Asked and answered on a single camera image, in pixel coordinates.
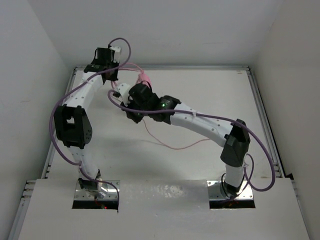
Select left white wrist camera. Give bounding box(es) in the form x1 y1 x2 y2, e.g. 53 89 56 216
109 46 122 64

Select pink headphones with cable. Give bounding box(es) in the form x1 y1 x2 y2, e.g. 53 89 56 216
119 62 209 151

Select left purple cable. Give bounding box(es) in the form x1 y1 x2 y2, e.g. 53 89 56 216
48 37 133 198

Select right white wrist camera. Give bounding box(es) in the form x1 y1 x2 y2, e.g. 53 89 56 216
113 83 132 106

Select metal base plate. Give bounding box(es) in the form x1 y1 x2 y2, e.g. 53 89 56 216
206 180 254 201
73 183 118 201

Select white front cover board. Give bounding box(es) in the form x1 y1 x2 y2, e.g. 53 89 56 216
19 178 309 240

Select aluminium table frame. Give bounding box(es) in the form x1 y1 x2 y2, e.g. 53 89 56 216
9 67 291 240

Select purple cable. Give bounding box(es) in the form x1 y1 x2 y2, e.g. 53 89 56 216
107 89 276 201
48 37 133 198

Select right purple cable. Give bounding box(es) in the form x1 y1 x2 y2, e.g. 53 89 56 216
107 89 276 201

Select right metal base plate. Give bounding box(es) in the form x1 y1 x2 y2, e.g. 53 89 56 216
206 180 254 201

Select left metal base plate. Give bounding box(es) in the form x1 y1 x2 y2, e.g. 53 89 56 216
73 183 118 201

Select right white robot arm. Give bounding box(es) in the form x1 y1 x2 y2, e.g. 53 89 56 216
117 83 251 197

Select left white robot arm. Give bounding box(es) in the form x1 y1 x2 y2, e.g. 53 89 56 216
54 45 121 192

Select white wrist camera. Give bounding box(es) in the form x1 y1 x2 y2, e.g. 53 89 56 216
109 46 122 64
113 83 132 106

